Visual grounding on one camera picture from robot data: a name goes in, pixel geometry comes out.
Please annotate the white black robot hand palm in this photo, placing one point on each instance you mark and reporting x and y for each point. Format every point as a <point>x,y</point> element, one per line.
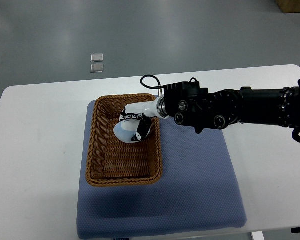
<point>135,111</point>

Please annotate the upper metal floor plate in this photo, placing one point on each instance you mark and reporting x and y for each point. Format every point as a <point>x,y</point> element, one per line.
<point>97,57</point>

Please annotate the brown cardboard box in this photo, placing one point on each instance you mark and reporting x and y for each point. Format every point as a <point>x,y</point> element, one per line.
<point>289,6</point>

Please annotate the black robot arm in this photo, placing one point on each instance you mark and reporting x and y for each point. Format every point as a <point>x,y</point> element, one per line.
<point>192,106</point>

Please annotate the brown wicker basket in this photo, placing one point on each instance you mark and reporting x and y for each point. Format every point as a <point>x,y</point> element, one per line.
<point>116,154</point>

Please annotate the blue quilted mat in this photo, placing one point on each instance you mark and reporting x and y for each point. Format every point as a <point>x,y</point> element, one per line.
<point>198,190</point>

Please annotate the light blue oval toy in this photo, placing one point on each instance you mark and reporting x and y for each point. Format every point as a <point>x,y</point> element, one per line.
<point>124,131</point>

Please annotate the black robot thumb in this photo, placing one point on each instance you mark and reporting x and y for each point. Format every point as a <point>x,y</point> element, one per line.
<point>143,126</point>

